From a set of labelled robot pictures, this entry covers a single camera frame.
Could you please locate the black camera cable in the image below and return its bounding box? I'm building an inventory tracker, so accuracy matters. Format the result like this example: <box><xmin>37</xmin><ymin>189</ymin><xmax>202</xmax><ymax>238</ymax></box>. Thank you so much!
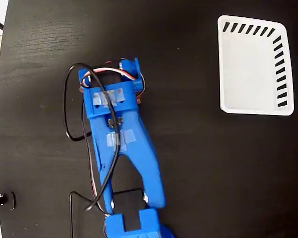
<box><xmin>64</xmin><ymin>62</ymin><xmax>122</xmax><ymax>238</ymax></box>

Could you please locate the black table clamp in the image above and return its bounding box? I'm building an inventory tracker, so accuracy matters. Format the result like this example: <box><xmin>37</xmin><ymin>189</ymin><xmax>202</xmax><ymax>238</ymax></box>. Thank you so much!
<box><xmin>0</xmin><ymin>191</ymin><xmax>16</xmax><ymax>211</ymax></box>

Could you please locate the white plastic basket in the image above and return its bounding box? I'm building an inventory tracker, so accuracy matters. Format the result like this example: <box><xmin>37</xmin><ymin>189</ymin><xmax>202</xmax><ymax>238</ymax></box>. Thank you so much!
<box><xmin>217</xmin><ymin>15</ymin><xmax>295</xmax><ymax>117</ymax></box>

